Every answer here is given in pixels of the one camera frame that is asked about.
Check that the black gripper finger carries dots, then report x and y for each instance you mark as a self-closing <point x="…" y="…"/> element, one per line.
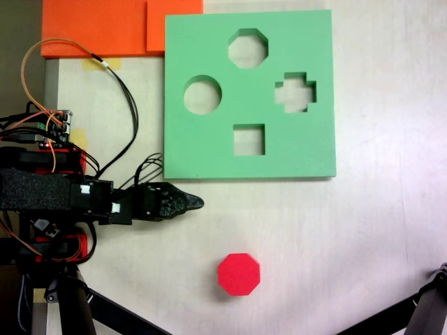
<point x="181" y="202"/>

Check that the red octagonal pillar block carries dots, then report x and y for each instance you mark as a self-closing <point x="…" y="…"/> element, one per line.
<point x="239" y="274"/>

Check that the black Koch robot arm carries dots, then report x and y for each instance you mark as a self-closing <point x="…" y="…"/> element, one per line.
<point x="42" y="192"/>

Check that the large orange foam block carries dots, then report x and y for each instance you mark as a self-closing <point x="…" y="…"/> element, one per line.
<point x="94" y="28"/>

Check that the red black base clamp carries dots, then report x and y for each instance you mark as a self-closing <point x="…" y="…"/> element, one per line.
<point x="80" y="246"/>
<point x="64" y="158"/>

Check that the square yellow tape piece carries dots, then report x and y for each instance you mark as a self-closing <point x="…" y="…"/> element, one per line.
<point x="80" y="139"/>

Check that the black driver circuit board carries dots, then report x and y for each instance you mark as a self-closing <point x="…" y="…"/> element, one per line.
<point x="43" y="225"/>

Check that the black tripod leg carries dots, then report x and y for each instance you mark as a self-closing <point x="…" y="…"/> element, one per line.
<point x="75" y="307"/>
<point x="122" y="315"/>
<point x="429" y="307"/>
<point x="380" y="317"/>

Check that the green shape sorting board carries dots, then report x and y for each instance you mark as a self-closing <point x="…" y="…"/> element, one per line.
<point x="297" y="146"/>

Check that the wide yellow tape piece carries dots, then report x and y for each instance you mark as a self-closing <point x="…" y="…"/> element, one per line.
<point x="113" y="63"/>

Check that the small yellow tape piece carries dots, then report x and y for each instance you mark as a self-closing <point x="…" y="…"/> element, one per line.
<point x="39" y="296"/>

